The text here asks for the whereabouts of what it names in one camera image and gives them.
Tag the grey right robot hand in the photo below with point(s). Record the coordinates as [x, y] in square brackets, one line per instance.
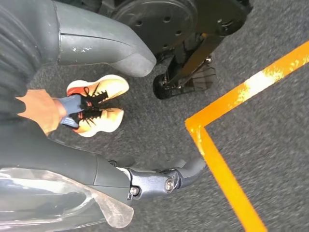
[96, 48]

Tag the white orange sneaker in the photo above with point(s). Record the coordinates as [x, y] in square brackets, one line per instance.
[113, 85]
[108, 121]

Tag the black caster wheel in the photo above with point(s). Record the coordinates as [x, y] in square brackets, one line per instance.
[160, 87]

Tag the grey ribbed right arm sleeve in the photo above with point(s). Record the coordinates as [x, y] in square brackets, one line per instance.
[14, 57]

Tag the worn yellow floor tape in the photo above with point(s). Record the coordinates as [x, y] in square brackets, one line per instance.
[217, 160]

